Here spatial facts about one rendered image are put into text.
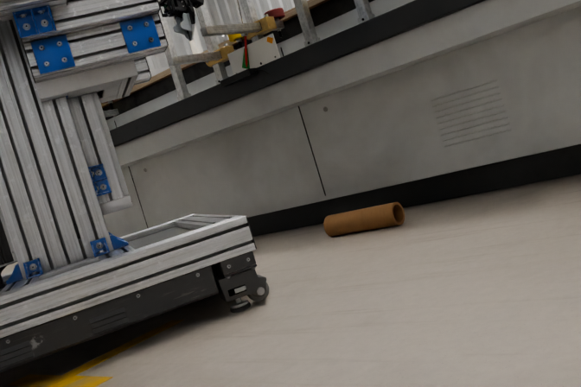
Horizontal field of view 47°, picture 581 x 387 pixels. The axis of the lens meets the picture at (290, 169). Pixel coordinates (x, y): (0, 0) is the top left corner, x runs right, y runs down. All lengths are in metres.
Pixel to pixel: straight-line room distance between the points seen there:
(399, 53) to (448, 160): 0.46
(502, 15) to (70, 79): 1.28
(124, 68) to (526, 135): 1.33
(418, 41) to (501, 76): 0.32
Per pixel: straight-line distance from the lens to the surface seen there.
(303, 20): 2.52
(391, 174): 2.65
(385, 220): 2.29
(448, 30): 2.24
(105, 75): 1.93
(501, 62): 2.39
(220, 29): 2.48
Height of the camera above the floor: 0.36
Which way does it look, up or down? 2 degrees down
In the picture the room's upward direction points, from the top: 17 degrees counter-clockwise
